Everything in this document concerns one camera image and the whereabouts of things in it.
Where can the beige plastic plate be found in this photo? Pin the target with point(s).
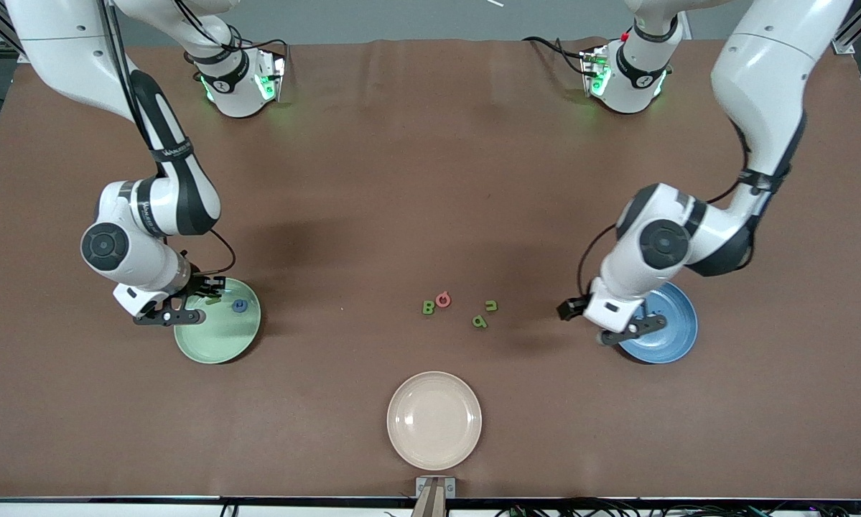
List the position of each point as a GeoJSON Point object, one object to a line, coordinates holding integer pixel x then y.
{"type": "Point", "coordinates": [434, 420]}

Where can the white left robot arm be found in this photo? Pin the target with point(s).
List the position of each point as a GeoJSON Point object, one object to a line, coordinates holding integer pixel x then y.
{"type": "Point", "coordinates": [760, 72]}

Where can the brown table mat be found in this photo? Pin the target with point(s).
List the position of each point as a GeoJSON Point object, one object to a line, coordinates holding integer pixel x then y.
{"type": "Point", "coordinates": [401, 179]}

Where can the aluminium frame extrusion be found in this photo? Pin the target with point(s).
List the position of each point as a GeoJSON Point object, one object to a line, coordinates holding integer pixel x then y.
{"type": "Point", "coordinates": [850, 36]}

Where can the blue letter P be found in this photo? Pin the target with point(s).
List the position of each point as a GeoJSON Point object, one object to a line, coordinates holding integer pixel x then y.
{"type": "Point", "coordinates": [238, 306]}

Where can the pink letter Q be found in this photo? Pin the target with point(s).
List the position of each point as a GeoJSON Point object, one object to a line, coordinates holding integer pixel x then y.
{"type": "Point", "coordinates": [437, 301]}

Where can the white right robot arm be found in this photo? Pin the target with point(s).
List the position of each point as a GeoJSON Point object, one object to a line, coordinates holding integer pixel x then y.
{"type": "Point", "coordinates": [57, 57]}

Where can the green letter B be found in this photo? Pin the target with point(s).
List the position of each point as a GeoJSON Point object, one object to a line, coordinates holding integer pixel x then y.
{"type": "Point", "coordinates": [428, 308]}

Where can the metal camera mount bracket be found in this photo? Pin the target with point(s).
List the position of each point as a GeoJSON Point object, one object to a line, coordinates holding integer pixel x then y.
{"type": "Point", "coordinates": [435, 495]}

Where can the green letter q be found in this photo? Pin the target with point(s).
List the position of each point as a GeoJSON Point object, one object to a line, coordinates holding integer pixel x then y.
{"type": "Point", "coordinates": [480, 321]}

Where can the green plastic plate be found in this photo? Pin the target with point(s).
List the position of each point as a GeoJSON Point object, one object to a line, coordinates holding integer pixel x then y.
{"type": "Point", "coordinates": [222, 345]}

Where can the blue plastic plate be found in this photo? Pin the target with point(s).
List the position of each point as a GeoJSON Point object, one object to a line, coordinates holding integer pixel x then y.
{"type": "Point", "coordinates": [671, 337]}

